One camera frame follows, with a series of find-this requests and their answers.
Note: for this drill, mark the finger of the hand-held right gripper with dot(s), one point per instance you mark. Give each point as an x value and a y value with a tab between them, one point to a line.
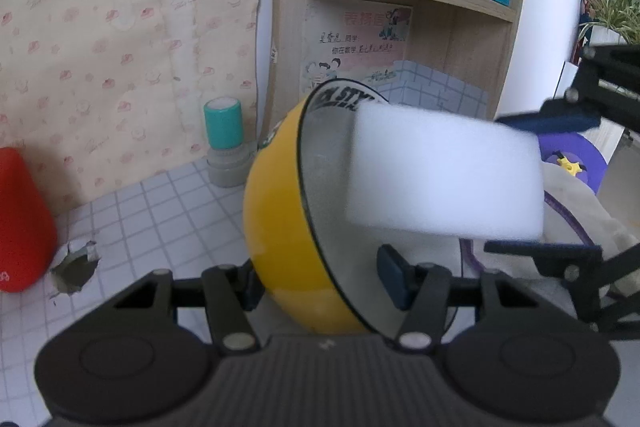
565	121
550	254

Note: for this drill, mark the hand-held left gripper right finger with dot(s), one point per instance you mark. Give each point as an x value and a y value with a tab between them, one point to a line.
392	277

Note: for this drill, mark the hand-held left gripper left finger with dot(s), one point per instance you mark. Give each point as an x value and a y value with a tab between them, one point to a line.
252	287

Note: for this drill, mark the yellow bowl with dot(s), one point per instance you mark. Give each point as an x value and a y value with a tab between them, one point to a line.
280	232

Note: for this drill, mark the white sponge block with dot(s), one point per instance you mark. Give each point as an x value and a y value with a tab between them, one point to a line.
440	172

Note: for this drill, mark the purple disc yellow star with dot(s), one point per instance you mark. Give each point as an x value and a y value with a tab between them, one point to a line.
590	157

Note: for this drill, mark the white cloth bag purple trim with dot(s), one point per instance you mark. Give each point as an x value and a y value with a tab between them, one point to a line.
570	212

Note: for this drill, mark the potted green plant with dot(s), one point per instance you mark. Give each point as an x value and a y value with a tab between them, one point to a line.
612	2

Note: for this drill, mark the teal capped small bottle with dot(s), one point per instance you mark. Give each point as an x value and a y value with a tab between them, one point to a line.
222	122

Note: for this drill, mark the red cylindrical speaker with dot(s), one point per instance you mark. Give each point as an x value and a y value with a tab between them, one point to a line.
25	227

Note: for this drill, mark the cartoon certificate wall poster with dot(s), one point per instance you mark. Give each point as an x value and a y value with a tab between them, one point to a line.
350	42

